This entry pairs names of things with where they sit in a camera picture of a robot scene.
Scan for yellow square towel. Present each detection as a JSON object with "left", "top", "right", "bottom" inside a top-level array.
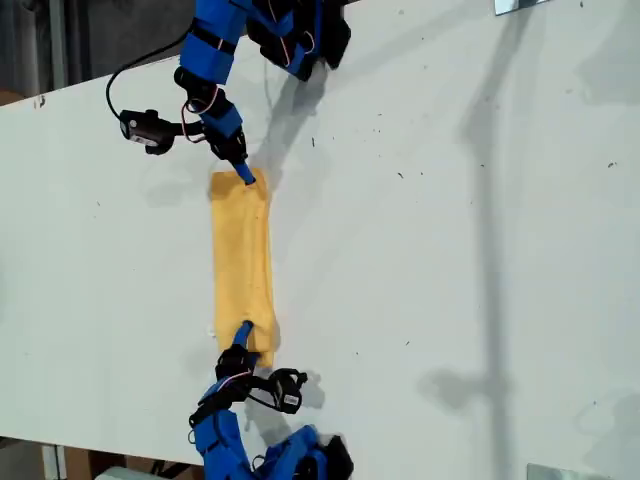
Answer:
[{"left": 208, "top": 168, "right": 282, "bottom": 368}]

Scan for white box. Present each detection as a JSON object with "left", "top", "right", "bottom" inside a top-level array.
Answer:
[{"left": 93, "top": 465, "right": 162, "bottom": 480}]

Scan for brown cardboard box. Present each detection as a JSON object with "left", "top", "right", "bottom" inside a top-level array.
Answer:
[{"left": 64, "top": 447, "right": 154, "bottom": 480}]

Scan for white table leg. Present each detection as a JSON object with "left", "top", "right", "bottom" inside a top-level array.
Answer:
[{"left": 41, "top": 443, "right": 69, "bottom": 480}]

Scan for small metal plate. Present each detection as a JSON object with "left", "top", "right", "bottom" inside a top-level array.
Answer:
[{"left": 493, "top": 0, "right": 549, "bottom": 18}]

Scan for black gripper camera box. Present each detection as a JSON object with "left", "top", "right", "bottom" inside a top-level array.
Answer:
[
  {"left": 118, "top": 108, "right": 177, "bottom": 156},
  {"left": 268, "top": 368, "right": 309, "bottom": 415}
]

